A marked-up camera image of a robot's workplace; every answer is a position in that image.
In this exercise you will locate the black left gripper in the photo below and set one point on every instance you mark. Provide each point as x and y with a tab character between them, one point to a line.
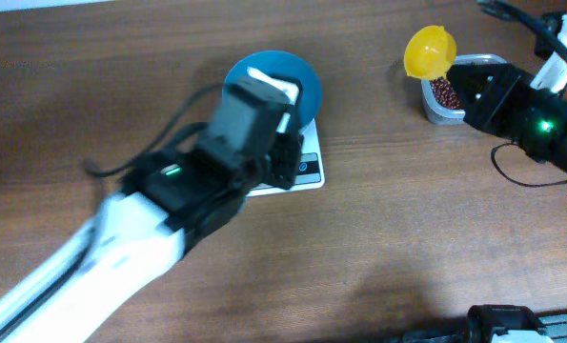
286	159

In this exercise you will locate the yellow plastic measuring scoop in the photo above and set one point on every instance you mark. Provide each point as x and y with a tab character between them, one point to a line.
430	53

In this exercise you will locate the white digital kitchen scale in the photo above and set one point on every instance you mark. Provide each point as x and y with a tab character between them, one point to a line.
310	174

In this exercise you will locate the red beans in container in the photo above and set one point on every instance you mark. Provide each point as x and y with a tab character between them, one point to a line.
444	94

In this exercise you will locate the clear plastic container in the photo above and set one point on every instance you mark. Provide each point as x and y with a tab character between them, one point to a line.
440	115

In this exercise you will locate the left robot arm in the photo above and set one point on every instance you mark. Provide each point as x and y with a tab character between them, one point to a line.
169	200

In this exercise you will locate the teal plastic bowl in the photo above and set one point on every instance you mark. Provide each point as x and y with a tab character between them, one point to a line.
288	73

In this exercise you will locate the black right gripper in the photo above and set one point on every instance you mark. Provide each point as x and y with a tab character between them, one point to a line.
495	100

